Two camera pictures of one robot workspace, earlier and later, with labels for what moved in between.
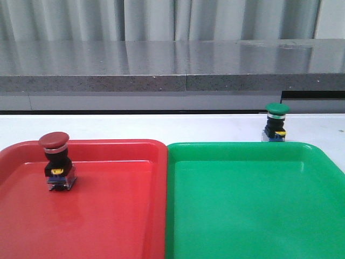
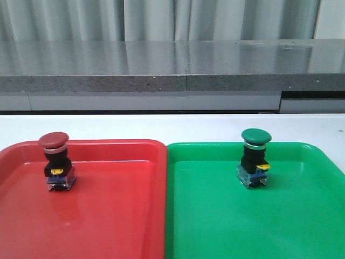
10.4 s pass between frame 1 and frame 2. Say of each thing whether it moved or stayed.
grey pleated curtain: stayed
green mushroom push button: moved
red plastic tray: stayed
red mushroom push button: stayed
